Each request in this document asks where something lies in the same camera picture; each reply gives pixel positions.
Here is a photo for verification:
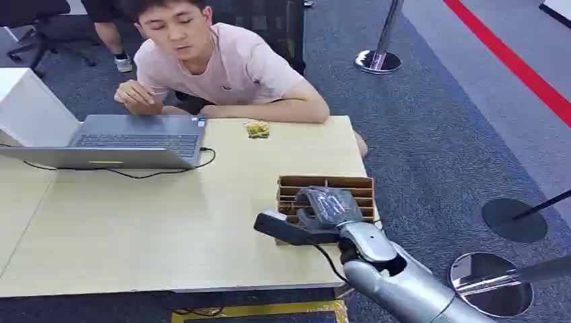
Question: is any yellow framed floor mat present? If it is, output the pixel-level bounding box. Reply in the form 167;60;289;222
171;299;349;323

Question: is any chrome stanchion post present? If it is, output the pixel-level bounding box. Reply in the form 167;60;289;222
448;252;571;319
354;0;405;75

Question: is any black office chair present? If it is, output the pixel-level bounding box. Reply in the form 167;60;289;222
0;0;98;77

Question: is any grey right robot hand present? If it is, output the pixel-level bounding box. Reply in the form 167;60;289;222
294;186;364;231

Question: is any wooden card box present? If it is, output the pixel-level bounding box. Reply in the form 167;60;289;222
275;174;376;246

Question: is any black laptop cable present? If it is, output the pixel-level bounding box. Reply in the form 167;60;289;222
0;143;217;180

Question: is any person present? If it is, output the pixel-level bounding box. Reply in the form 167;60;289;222
114;0;369;159
80;0;135;74

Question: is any black camera cable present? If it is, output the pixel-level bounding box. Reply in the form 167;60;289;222
308;240;349;285

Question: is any grey laptop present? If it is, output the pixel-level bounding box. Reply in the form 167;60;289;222
0;114;207;171

